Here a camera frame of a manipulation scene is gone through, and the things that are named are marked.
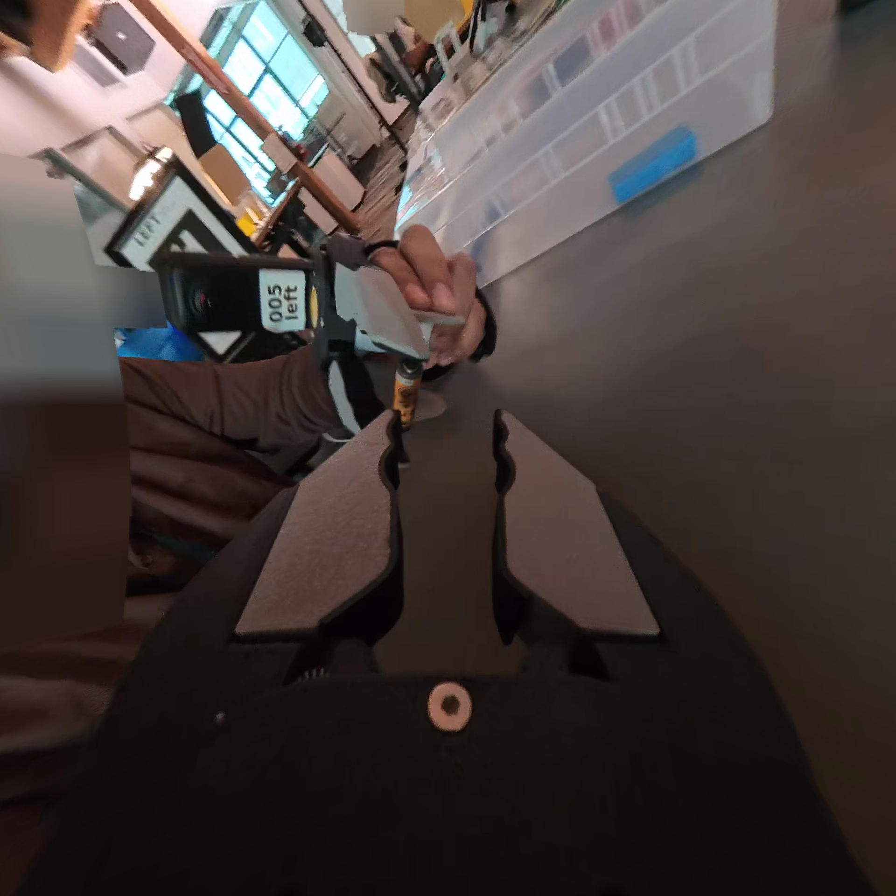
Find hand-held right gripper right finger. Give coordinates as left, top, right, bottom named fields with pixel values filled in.
left=491, top=408, right=663, bottom=646

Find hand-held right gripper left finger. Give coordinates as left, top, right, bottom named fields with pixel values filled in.
left=233, top=408, right=407, bottom=648

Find orange and black battery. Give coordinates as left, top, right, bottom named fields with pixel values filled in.
left=392, top=363, right=422, bottom=428

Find person's left forearm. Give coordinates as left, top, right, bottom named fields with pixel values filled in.
left=119, top=346, right=343, bottom=456

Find person's left hand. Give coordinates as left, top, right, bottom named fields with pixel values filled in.
left=377, top=224, right=490, bottom=368

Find person's brown top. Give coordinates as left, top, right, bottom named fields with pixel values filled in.
left=126, top=420, right=298, bottom=596

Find wooden beam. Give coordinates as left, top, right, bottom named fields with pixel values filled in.
left=132, top=0, right=364, bottom=235

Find large window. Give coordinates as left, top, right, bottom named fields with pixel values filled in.
left=167, top=0, right=331, bottom=184

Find clear plastic storage box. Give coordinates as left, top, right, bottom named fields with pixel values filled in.
left=394, top=0, right=779, bottom=289

